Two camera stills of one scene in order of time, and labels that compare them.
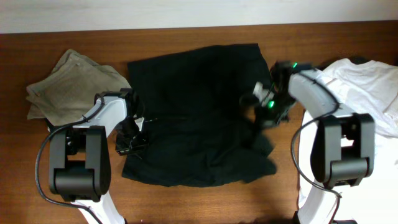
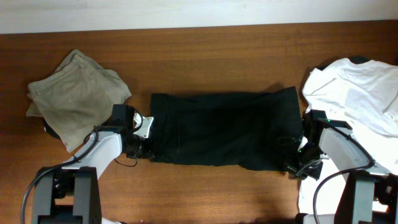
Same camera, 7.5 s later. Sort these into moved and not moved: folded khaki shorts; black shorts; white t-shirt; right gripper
Moved: black shorts; right gripper
Not moved: folded khaki shorts; white t-shirt
